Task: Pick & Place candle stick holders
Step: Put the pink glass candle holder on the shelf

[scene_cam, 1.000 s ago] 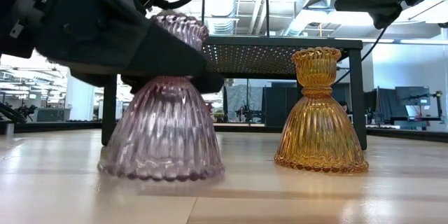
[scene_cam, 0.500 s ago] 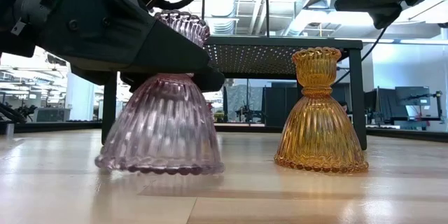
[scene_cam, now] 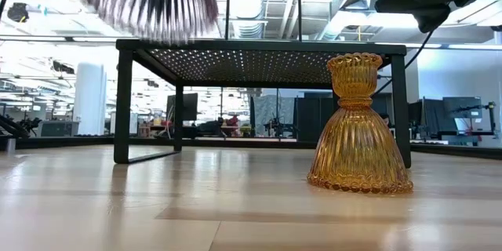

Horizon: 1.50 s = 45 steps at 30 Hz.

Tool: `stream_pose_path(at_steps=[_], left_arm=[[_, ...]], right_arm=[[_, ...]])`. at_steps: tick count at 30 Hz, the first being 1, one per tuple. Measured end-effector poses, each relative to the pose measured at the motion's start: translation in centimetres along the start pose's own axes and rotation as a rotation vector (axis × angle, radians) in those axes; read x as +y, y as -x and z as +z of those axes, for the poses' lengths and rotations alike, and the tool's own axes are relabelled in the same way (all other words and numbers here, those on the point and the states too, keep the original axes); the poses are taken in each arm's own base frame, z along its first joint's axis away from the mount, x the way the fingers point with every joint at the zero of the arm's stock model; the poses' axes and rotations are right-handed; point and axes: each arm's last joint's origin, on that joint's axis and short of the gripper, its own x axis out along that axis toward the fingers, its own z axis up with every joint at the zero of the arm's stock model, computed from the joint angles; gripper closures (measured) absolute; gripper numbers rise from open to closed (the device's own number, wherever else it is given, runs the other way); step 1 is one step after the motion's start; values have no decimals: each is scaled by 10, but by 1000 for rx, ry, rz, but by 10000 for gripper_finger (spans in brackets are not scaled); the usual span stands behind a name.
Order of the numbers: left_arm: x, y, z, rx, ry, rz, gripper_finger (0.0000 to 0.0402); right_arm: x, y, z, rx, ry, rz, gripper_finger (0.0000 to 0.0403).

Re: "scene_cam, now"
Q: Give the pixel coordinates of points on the amber ribbed glass candle holder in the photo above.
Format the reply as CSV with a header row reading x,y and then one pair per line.
x,y
357,145

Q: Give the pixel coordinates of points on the pink ribbed glass candle holder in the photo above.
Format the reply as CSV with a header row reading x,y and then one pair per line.
x,y
157,4

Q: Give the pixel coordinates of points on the grey flat monitor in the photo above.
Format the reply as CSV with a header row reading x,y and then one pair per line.
x,y
463,106

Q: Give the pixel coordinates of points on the thin black vertical rod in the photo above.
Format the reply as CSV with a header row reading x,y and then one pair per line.
x,y
299,4
228,4

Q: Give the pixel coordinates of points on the person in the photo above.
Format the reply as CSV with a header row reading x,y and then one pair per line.
x,y
386,119

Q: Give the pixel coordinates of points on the black partition panel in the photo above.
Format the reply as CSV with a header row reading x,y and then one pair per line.
x,y
310,117

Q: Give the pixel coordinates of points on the black perforated metal shelf riser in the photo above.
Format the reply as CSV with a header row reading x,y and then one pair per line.
x,y
255,45

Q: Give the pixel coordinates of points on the black computer monitor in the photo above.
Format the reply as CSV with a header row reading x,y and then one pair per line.
x,y
188,106

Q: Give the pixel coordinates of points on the white round column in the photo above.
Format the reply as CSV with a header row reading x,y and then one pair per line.
x,y
89,102

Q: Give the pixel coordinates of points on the grey cabinet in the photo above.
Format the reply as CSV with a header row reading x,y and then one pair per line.
x,y
59,129

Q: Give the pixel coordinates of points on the black ceiling-mounted device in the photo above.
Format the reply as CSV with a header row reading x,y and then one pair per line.
x,y
17,12

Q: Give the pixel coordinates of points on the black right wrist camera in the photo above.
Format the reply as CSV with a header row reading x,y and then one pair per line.
x,y
431,19

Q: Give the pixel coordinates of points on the silver corrugated ventilation duct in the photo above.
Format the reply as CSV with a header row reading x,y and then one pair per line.
x,y
247,4

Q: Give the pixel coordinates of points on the black table edge rail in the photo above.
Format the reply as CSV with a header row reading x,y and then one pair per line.
x,y
59,142

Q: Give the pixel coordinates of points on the grey table corner bracket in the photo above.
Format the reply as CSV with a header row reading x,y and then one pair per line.
x,y
8,145

